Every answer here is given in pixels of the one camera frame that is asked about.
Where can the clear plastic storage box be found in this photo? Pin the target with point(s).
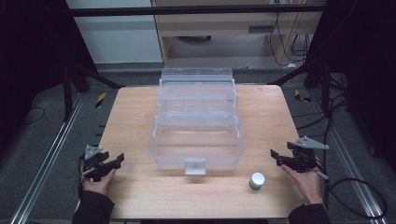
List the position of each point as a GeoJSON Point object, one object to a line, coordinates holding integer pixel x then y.
{"type": "Point", "coordinates": [196, 133]}

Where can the person's right hand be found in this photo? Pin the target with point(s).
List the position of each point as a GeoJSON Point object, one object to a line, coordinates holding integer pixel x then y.
{"type": "Point", "coordinates": [305, 185]}

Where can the white cabinet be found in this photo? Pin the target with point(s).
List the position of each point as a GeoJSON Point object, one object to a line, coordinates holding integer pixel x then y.
{"type": "Point", "coordinates": [115, 37]}

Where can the small jar with white lid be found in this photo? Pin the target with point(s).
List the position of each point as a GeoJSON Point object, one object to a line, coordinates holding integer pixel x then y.
{"type": "Point", "coordinates": [257, 181]}

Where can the yellow and black striped tape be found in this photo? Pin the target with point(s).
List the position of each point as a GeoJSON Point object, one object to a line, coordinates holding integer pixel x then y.
{"type": "Point", "coordinates": [300, 96]}
{"type": "Point", "coordinates": [100, 100]}

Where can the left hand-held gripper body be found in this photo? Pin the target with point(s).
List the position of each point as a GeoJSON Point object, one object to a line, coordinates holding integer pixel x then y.
{"type": "Point", "coordinates": [95, 165]}

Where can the black horizontal metal bar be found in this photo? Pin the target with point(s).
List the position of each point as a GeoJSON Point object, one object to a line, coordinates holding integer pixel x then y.
{"type": "Point", "coordinates": [186, 11]}

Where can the black metal stand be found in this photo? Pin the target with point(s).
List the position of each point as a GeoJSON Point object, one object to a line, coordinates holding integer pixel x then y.
{"type": "Point", "coordinates": [67, 93]}
{"type": "Point", "coordinates": [325, 90]}

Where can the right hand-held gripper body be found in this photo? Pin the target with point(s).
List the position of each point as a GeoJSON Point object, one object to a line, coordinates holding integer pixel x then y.
{"type": "Point", "coordinates": [303, 157]}

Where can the aluminium floor rail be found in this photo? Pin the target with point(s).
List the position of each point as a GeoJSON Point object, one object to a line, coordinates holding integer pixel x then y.
{"type": "Point", "coordinates": [348, 161]}
{"type": "Point", "coordinates": [46, 165]}

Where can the light wooden desk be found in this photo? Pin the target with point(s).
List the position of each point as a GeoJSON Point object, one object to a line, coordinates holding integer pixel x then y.
{"type": "Point", "coordinates": [218, 26]}

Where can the black curtain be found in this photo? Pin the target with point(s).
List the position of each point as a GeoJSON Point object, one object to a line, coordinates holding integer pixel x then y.
{"type": "Point", "coordinates": [367, 77]}
{"type": "Point", "coordinates": [31, 62]}

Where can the person's left hand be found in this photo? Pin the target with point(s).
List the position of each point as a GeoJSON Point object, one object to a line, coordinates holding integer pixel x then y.
{"type": "Point", "coordinates": [99, 184]}

